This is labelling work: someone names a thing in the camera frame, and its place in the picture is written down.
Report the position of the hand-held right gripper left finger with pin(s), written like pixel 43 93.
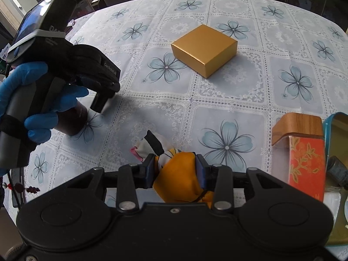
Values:
pixel 151 170

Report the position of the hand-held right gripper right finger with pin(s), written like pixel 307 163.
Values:
pixel 201 171

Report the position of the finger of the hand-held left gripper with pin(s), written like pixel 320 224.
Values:
pixel 102 100

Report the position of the orange patterned scarf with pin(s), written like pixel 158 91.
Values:
pixel 176 174

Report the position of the white tissue packet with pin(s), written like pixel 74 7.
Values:
pixel 331 201

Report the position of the teal metal tin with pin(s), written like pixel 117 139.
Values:
pixel 339 130

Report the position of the person's left hand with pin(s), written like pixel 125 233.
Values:
pixel 21 76

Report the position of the black cup with metal base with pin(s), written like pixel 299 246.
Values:
pixel 73 122

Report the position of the floral lace tablecloth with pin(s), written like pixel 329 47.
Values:
pixel 244 108

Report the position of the clear box with brown lid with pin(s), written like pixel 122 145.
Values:
pixel 304 157

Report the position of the gold cardboard box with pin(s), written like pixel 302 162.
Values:
pixel 204 46

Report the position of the red bead charm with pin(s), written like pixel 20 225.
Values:
pixel 27 189

